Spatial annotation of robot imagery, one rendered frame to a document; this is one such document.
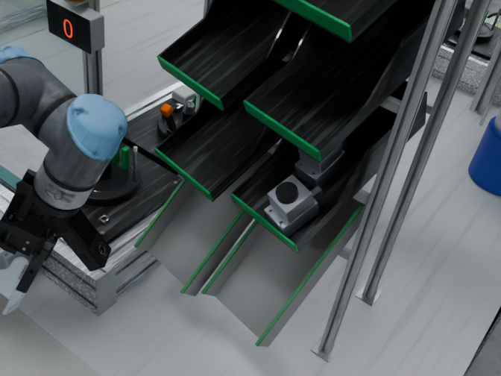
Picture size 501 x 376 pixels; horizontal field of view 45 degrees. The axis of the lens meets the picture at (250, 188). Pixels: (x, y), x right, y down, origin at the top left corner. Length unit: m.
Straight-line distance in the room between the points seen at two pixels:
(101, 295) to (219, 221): 0.26
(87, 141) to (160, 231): 0.36
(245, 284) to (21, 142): 0.68
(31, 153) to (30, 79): 0.65
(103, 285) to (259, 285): 0.29
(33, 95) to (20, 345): 0.51
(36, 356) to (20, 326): 0.07
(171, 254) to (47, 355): 0.27
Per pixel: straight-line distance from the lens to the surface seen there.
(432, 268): 1.38
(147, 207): 1.21
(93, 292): 1.13
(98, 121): 0.76
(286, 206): 0.81
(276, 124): 0.76
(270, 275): 1.00
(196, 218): 1.06
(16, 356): 1.15
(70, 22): 1.29
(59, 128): 0.79
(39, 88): 0.81
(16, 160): 1.42
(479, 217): 1.57
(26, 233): 0.90
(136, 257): 1.17
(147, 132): 1.40
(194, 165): 0.94
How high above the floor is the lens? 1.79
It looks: 40 degrees down
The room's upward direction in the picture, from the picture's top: 9 degrees clockwise
